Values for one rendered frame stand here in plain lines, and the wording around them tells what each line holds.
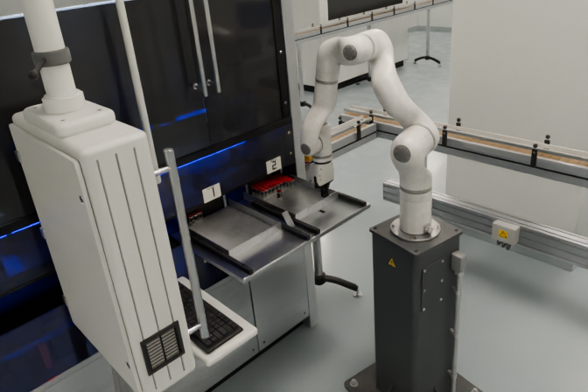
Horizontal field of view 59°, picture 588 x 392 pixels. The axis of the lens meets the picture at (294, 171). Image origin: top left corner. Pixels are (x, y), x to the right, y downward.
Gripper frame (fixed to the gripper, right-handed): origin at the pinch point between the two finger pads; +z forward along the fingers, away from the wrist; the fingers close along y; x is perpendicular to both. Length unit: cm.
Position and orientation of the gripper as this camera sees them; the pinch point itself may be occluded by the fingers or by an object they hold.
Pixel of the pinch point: (324, 192)
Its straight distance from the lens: 223.6
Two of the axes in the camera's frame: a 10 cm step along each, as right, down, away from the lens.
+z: 0.8, 9.1, 4.1
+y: -7.2, 3.4, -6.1
